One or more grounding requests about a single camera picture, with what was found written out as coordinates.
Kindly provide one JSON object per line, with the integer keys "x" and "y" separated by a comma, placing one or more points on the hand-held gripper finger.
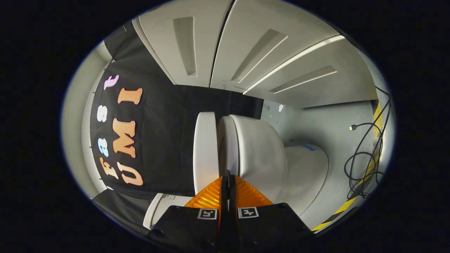
{"x": 232, "y": 211}
{"x": 225, "y": 211}

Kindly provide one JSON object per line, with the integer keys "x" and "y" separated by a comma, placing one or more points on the white toilet bowl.
{"x": 274, "y": 165}

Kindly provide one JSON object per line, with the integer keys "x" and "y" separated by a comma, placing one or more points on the yellow black floor tape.
{"x": 377, "y": 123}

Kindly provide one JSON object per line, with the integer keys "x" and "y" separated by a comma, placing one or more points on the white drawer cabinet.
{"x": 246, "y": 42}

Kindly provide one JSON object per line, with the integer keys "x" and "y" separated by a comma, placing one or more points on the black backdrop cloth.
{"x": 165, "y": 140}

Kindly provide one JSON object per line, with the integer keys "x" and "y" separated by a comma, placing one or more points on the white toilet lid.
{"x": 205, "y": 151}

